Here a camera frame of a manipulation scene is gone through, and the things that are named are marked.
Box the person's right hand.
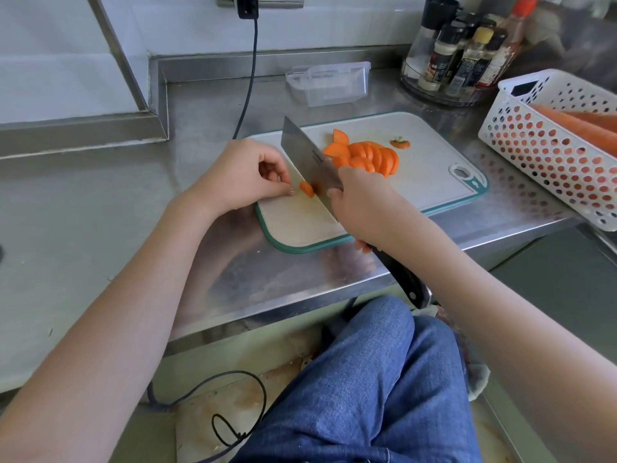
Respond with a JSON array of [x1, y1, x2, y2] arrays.
[[327, 167, 411, 251]]

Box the person's left hand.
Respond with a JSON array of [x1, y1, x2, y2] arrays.
[[185, 139, 296, 216]]

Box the steel cleaver with black handle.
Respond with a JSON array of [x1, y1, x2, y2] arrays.
[[281, 116, 432, 310]]

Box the person's left forearm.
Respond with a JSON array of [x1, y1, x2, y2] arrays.
[[0, 190, 227, 463]]

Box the person's right forearm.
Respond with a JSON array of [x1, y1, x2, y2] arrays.
[[373, 207, 617, 463]]

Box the pile of orange carrot slices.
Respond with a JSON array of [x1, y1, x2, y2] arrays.
[[322, 129, 400, 178]]

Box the white cutting board, green rim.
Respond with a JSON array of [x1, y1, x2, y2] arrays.
[[254, 112, 490, 254]]

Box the clear plastic container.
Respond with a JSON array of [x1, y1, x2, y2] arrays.
[[285, 61, 371, 108]]

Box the round clear spice rack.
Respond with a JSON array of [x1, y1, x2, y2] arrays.
[[399, 57, 498, 108]]

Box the spice bottle with dark label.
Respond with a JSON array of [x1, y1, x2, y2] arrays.
[[417, 24, 466, 92]]

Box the clear grinder with black cap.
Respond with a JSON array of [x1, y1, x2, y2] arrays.
[[404, 0, 461, 81]]

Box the spice bottle with yellow contents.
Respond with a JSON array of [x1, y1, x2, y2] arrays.
[[445, 27, 496, 97]]

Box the brown spice bottle, black cap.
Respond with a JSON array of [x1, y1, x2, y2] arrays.
[[476, 30, 508, 89]]

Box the person's blue jeans legs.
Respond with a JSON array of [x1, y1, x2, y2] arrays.
[[231, 296, 484, 463]]

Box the white perforated plastic basket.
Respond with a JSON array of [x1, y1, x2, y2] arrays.
[[478, 68, 617, 232]]

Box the red sauce bottle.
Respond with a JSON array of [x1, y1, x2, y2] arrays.
[[487, 0, 538, 87]]

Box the long orange carrot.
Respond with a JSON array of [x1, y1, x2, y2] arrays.
[[530, 104, 617, 158], [564, 111, 617, 134]]

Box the black power cable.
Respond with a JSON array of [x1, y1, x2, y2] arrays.
[[232, 18, 259, 140]]

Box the metal wall pipe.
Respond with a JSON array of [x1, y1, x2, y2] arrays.
[[85, 0, 149, 112]]

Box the black floor cable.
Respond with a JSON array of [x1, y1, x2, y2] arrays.
[[147, 370, 268, 463]]

